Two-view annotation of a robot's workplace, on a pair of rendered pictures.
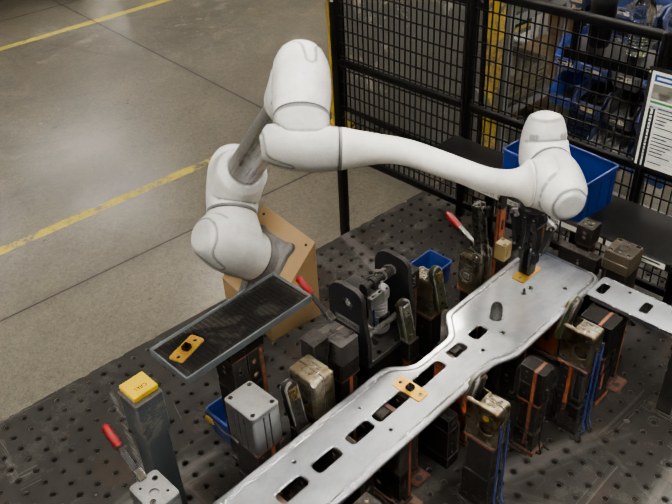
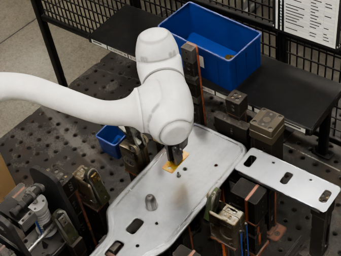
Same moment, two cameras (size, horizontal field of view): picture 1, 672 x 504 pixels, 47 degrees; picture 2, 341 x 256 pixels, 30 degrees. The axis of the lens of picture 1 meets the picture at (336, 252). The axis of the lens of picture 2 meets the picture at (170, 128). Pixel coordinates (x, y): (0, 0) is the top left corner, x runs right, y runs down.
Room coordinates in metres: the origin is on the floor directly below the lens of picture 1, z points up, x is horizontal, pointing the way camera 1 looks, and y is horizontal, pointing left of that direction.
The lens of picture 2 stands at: (0.43, -0.45, 2.43)
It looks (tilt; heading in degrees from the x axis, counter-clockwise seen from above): 47 degrees down; 358
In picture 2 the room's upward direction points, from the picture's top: 10 degrees counter-clockwise
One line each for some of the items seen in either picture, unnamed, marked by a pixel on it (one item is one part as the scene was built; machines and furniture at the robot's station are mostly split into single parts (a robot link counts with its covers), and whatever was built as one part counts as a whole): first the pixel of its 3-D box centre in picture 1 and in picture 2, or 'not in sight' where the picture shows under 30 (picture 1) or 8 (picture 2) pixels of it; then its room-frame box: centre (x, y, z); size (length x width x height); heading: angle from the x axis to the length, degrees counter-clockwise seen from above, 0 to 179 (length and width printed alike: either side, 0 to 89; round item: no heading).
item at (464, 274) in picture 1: (470, 302); (141, 179); (1.71, -0.38, 0.88); 0.07 x 0.06 x 0.35; 44
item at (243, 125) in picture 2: (573, 291); (234, 151); (1.76, -0.69, 0.85); 0.12 x 0.03 x 0.30; 44
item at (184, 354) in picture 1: (186, 347); not in sight; (1.27, 0.34, 1.17); 0.08 x 0.04 x 0.01; 149
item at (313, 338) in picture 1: (318, 395); not in sight; (1.36, 0.06, 0.90); 0.05 x 0.05 x 0.40; 44
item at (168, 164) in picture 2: (526, 271); (175, 159); (1.59, -0.49, 1.07); 0.08 x 0.04 x 0.01; 133
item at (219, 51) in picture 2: (557, 174); (209, 45); (2.02, -0.68, 1.09); 0.30 x 0.17 x 0.13; 38
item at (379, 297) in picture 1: (374, 344); (45, 245); (1.48, -0.09, 0.94); 0.18 x 0.13 x 0.49; 134
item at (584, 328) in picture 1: (574, 376); (229, 248); (1.40, -0.59, 0.87); 0.12 x 0.09 x 0.35; 44
